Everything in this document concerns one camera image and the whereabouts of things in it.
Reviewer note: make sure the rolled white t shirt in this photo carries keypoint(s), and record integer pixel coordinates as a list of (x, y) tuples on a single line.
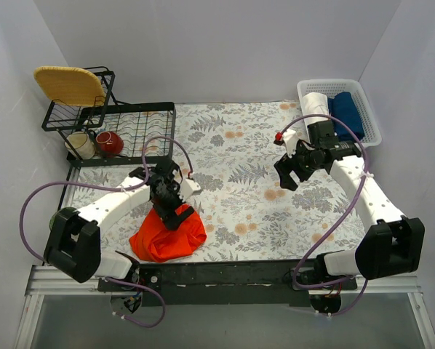
[(315, 104)]

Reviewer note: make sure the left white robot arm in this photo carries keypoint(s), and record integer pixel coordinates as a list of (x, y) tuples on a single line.
[(74, 243)]

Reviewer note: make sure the rolled blue t shirt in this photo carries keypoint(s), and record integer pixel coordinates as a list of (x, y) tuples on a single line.
[(342, 107)]

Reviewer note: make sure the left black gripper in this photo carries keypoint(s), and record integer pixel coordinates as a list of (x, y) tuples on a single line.
[(176, 214)]

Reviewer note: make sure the orange t shirt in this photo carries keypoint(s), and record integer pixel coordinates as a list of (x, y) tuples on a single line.
[(154, 243)]

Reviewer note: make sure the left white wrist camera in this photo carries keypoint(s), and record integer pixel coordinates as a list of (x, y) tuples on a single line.
[(188, 188)]

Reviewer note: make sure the red mug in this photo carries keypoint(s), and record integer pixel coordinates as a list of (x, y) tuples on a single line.
[(109, 144)]

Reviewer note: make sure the woven yellow plate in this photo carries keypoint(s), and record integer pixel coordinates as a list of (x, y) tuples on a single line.
[(70, 86)]

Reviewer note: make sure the floral table mat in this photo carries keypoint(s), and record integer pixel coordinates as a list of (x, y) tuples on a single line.
[(246, 214)]

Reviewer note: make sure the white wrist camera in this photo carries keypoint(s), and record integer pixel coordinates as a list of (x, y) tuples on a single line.
[(288, 139), (188, 188)]

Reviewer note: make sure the white plastic basket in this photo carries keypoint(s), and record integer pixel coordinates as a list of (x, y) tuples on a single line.
[(332, 87)]

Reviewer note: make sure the aluminium frame rail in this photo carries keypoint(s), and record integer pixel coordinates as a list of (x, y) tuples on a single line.
[(46, 280)]

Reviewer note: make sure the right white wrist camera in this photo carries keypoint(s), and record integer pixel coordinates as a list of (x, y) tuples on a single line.
[(288, 139)]

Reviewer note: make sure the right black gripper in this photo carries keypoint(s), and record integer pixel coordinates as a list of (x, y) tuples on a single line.
[(292, 164)]

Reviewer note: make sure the black wire dish rack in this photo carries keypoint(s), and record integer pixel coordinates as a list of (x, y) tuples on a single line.
[(146, 128)]

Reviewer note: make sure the cream mug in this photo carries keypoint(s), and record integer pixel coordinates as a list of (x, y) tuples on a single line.
[(80, 145)]

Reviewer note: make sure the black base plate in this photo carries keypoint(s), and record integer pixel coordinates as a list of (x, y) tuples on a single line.
[(225, 283)]

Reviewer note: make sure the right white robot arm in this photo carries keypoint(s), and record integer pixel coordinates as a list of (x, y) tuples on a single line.
[(392, 243)]

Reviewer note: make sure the green floral mug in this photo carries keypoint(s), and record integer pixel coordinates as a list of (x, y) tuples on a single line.
[(62, 210)]

